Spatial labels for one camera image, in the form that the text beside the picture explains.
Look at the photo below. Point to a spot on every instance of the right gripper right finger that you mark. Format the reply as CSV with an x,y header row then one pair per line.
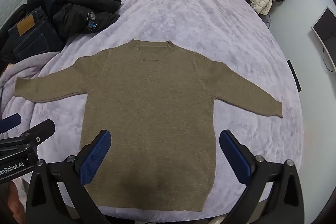
x,y
285,201

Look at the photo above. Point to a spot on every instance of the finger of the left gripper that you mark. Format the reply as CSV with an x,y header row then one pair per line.
x,y
9,123
39,133

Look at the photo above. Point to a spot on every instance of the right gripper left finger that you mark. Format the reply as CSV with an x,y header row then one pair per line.
x,y
44,201

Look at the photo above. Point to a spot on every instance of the olive brown knit sweater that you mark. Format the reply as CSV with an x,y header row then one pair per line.
x,y
157,101

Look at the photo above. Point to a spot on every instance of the person's left hand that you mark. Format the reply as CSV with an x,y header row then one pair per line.
x,y
14,203

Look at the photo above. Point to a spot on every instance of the dark blue denim jeans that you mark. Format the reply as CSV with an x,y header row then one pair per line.
x,y
26,33

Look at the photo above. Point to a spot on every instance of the black jacket with patch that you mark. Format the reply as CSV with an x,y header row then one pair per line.
x,y
70,17

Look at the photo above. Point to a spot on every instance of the curved monitor screen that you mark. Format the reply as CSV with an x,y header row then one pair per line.
x,y
324,28

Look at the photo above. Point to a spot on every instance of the lavender fleece bed blanket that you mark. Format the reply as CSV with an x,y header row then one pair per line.
x,y
222,30

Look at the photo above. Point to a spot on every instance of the black bed side bracket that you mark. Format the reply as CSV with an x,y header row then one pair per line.
x,y
294,76

